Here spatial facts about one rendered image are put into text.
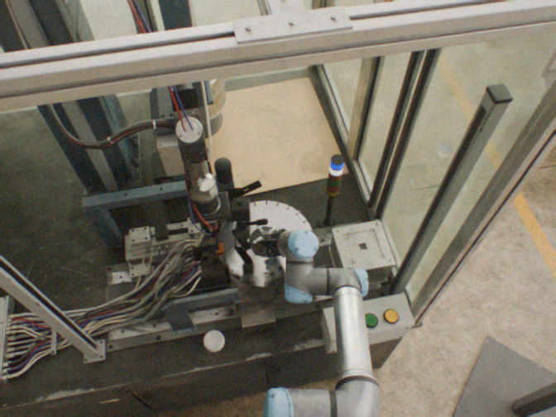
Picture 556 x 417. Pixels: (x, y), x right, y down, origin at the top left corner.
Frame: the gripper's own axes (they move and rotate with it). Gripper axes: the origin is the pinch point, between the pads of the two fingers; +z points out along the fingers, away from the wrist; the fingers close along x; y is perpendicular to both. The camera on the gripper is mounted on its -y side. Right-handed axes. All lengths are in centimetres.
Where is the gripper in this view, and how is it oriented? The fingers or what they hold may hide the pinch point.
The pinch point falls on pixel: (275, 242)
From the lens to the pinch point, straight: 160.9
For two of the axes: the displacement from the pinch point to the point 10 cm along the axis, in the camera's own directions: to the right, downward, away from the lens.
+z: -2.8, 0.8, 9.6
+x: 1.3, 9.9, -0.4
